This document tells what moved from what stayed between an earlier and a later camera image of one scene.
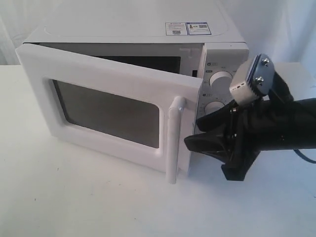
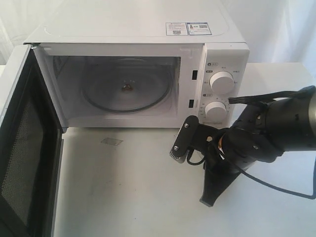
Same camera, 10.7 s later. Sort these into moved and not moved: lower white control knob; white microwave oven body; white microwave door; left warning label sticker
Moved: white microwave door
Not moved: white microwave oven body; lower white control knob; left warning label sticker
